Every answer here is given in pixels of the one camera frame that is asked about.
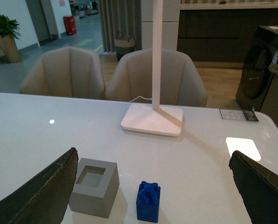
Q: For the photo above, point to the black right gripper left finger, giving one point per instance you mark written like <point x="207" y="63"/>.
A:
<point x="44" y="198"/>

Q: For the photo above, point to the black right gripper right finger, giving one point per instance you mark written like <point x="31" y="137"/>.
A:
<point x="258" y="187"/>

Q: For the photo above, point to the blue plastic part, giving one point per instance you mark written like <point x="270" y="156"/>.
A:
<point x="147" y="202"/>

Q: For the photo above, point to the gray square base block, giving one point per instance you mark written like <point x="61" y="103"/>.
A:
<point x="95" y="187"/>

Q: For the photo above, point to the black info card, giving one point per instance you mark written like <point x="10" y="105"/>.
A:
<point x="239" y="115"/>

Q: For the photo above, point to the white desk lamp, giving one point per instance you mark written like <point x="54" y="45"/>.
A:
<point x="155" y="119"/>

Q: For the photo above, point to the beige left chair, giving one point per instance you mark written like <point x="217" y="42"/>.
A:
<point x="66" y="72"/>

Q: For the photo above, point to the beige chair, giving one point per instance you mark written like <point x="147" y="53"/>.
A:
<point x="181" y="83"/>
<point x="66" y="72"/>

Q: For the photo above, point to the black washing machine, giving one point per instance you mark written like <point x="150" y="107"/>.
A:
<point x="256" y="78"/>

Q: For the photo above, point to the beige right chair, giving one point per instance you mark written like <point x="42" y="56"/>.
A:
<point x="181" y="83"/>

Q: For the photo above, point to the dark kitchen cabinet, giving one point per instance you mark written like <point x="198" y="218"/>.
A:
<point x="220" y="32"/>

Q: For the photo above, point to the green potted plant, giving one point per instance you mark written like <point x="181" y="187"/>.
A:
<point x="9" y="31"/>

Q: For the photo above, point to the red cabinet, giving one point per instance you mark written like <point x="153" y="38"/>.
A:
<point x="69" y="24"/>

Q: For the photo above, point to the beige curtain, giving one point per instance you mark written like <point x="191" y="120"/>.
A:
<point x="120" y="16"/>

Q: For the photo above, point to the woven basket with handles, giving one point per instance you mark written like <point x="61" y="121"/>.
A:
<point x="123" y="45"/>

